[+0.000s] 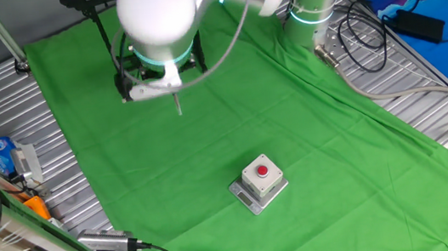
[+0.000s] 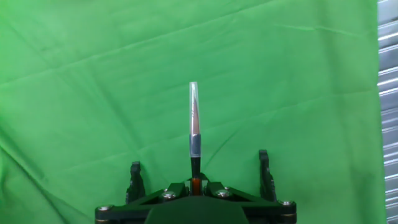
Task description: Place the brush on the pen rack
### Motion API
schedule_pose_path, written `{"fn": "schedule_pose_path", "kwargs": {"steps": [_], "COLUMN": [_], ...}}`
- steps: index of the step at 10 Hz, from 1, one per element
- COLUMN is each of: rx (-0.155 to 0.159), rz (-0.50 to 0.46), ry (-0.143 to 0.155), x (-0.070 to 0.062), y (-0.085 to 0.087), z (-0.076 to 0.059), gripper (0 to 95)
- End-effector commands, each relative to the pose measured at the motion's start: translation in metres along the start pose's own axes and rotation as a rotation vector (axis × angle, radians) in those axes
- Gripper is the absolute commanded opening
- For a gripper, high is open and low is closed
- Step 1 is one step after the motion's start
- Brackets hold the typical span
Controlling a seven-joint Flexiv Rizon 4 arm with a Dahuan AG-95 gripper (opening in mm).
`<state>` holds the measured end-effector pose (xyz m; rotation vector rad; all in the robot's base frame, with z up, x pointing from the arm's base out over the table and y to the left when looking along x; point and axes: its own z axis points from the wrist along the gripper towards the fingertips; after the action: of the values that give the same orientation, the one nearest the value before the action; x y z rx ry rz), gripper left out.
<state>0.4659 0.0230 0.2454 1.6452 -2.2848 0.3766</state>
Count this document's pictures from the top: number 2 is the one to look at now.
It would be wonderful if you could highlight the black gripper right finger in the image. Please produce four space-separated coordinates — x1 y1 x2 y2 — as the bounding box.
201 179 298 224

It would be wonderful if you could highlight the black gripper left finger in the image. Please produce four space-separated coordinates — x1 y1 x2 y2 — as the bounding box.
95 179 194 224

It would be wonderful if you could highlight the brown calligraphy brush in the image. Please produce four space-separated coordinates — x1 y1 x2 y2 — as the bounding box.
188 81 203 197

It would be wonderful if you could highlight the black carved pen rack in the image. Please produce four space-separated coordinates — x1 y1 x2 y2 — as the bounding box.
125 149 278 205

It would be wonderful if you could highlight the green cloth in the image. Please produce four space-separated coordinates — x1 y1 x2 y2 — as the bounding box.
0 0 387 224

